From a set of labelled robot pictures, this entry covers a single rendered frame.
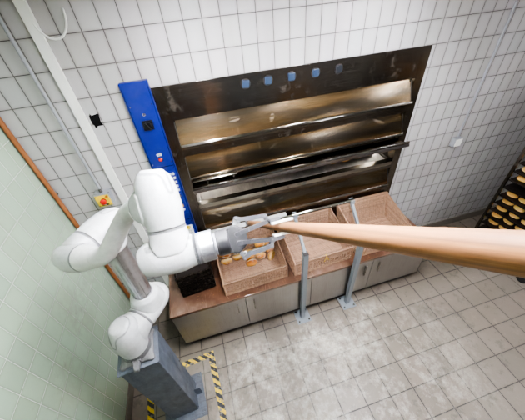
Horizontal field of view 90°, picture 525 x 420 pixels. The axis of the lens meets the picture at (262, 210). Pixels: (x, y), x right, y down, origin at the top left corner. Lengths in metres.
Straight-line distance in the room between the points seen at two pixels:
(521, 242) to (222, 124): 1.81
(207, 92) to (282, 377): 2.27
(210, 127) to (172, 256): 1.30
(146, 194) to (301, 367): 2.21
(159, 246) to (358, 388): 2.22
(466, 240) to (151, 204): 0.64
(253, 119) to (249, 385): 2.12
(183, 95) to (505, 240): 1.75
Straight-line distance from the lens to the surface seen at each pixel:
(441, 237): 0.26
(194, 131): 1.91
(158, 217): 0.72
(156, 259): 0.75
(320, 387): 2.62
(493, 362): 3.17
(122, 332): 1.59
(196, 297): 2.37
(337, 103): 2.17
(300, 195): 2.43
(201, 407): 2.66
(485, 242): 0.23
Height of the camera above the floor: 2.51
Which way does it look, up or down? 40 degrees down
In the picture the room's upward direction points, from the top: 6 degrees counter-clockwise
